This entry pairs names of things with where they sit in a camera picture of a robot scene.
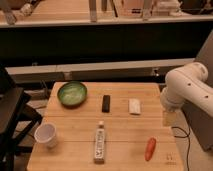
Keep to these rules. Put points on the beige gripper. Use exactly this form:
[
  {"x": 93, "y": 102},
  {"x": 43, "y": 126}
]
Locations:
[{"x": 168, "y": 118}]

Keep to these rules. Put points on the red orange pepper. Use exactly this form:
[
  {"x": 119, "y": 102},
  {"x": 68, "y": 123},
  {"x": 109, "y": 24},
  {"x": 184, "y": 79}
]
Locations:
[{"x": 150, "y": 147}]

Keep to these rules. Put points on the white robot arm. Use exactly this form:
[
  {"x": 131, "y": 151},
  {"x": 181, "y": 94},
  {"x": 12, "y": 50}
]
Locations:
[{"x": 186, "y": 83}]

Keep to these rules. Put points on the green ceramic bowl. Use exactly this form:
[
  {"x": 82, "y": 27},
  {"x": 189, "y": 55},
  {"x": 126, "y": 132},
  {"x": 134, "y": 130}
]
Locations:
[{"x": 72, "y": 94}]

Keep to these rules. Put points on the black rectangular block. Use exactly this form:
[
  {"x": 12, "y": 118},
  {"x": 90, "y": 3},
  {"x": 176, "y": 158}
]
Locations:
[{"x": 106, "y": 103}]

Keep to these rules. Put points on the white sauce bottle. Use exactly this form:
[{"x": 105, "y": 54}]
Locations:
[{"x": 99, "y": 146}]

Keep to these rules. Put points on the white paper cup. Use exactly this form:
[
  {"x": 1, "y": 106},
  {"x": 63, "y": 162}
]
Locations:
[{"x": 46, "y": 134}]

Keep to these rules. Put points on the black side table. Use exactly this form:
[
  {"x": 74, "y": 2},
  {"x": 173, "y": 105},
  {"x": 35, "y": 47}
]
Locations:
[{"x": 17, "y": 118}]

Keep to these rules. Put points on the grey metal rail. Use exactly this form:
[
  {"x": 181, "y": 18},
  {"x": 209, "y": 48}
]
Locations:
[{"x": 94, "y": 71}]

